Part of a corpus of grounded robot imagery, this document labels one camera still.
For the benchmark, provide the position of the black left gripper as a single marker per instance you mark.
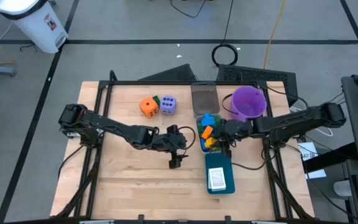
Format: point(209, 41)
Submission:
point(174, 141)

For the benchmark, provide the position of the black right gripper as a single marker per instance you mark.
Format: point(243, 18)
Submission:
point(236, 129)

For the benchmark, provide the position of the yellow block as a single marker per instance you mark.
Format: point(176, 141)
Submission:
point(210, 142)

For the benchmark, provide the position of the orange block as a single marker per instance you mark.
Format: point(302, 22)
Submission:
point(207, 132)

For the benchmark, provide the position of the small dark green brick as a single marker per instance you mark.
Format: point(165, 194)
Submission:
point(217, 124)

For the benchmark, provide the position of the large blue block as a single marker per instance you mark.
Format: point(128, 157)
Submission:
point(202, 145)

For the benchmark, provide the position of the long green block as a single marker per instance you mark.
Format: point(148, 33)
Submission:
point(199, 129)

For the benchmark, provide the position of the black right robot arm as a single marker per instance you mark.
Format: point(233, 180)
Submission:
point(294, 123)

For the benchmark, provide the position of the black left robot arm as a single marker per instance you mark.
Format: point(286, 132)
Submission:
point(113, 126)

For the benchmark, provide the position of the teal plastic bin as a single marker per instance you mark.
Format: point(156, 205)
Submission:
point(219, 161)

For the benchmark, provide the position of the light grey plastic bin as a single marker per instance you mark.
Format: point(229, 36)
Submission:
point(197, 119)

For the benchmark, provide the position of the purple foam die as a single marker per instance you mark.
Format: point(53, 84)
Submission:
point(168, 111)

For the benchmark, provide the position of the transparent grey plastic bin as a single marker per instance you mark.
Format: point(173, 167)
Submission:
point(205, 99)

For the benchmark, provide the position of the dark green patterned block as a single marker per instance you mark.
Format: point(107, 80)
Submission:
point(157, 101)

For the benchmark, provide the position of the orange foam die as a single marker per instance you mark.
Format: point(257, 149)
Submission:
point(146, 105)

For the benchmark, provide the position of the purple plastic bucket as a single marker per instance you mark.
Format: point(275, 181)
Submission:
point(247, 102)

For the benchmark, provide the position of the black angled panel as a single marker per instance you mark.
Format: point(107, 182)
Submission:
point(172, 74)

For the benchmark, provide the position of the black perforated case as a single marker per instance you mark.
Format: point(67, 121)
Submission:
point(253, 74)

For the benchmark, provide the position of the white paper sheet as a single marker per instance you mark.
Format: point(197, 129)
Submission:
point(304, 147)
point(319, 174)

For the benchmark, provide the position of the silver aluminium extrusion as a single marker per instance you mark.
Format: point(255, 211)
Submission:
point(269, 222)
point(96, 222)

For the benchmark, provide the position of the white cylinder object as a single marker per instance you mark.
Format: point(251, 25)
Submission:
point(342, 188)

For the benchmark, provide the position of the dark keyboard desk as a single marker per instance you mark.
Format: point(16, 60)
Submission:
point(353, 217)

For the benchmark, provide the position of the white trash bin black lid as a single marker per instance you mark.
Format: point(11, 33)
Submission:
point(36, 25)

